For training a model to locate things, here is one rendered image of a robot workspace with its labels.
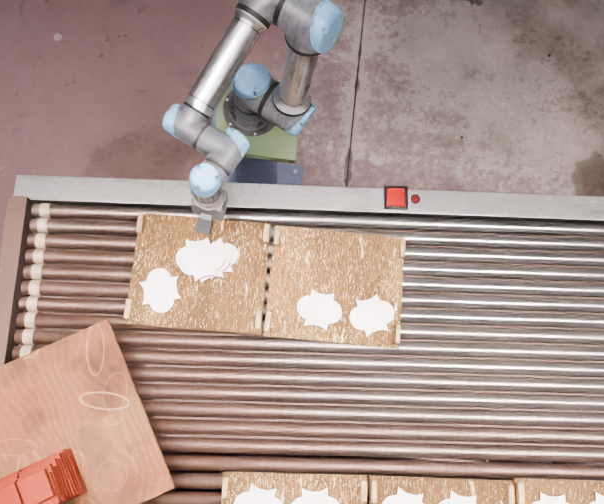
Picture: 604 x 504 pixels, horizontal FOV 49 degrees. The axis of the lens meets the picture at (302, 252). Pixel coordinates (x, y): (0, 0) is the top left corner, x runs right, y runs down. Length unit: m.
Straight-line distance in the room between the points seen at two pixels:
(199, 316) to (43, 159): 1.55
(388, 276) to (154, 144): 1.56
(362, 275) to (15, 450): 1.10
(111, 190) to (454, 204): 1.10
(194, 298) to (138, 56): 1.72
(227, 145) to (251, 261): 0.49
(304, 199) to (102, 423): 0.90
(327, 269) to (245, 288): 0.26
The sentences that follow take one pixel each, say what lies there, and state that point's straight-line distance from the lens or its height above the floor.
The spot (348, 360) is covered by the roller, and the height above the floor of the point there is 0.92.
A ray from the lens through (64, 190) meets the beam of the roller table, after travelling 2.26.
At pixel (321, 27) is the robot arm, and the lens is 1.70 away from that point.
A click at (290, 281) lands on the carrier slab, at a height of 0.94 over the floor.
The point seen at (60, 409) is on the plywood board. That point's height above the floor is 1.04.
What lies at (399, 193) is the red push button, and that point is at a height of 0.93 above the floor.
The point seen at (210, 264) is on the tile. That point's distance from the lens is 2.03.
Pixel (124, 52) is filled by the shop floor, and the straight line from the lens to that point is 3.52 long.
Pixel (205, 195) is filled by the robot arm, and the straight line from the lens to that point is 1.67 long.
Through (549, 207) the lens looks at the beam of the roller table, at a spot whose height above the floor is 0.91.
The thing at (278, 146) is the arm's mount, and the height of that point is 0.90.
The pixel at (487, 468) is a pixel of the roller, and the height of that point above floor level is 0.92.
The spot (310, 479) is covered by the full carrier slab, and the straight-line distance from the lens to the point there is 2.01.
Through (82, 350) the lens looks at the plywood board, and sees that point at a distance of 1.99.
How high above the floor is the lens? 2.94
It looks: 75 degrees down
